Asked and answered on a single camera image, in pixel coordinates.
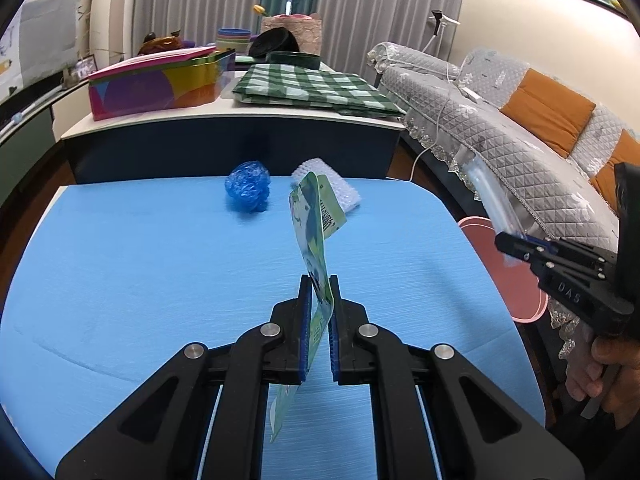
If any colourful box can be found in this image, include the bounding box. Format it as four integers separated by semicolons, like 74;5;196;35
89;46;235;120

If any grey covered television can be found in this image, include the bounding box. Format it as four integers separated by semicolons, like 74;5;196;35
1;0;79;102

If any white cable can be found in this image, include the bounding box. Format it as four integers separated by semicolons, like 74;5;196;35
385;49;482;183

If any phone holder stand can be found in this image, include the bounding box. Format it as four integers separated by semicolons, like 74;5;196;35
421;9;460;55

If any grey quilted sofa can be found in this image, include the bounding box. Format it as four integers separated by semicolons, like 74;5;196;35
367;42;618;356

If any green checkered cloth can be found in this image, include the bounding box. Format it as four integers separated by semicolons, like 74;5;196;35
232;64;404;119

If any white bubble wrap piece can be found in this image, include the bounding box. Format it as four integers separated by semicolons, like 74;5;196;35
292;157;361;214

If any pink trash bin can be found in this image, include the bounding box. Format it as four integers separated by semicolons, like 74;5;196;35
458;216;548;323

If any black hat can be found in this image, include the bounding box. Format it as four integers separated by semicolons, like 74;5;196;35
248;27;321;70

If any pink woven basket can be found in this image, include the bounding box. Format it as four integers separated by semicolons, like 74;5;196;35
260;13;322;55

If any blue foam mat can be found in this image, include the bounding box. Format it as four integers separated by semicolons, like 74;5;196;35
1;178;544;472

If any orange cushion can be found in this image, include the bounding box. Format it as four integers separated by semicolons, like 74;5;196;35
588;129;640;214
500;68;596;158

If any white coffee table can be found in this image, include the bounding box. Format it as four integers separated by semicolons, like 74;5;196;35
61;87;404;183

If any blue plastic bag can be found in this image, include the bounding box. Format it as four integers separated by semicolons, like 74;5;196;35
224;160;271;214

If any clear pack of straws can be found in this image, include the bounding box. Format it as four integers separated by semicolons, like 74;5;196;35
462;155;525;249

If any green printed snack bag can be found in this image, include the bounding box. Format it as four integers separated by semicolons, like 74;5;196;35
268;170;350;443

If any person right hand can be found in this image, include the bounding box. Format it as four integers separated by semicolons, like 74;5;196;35
565;326;640;429

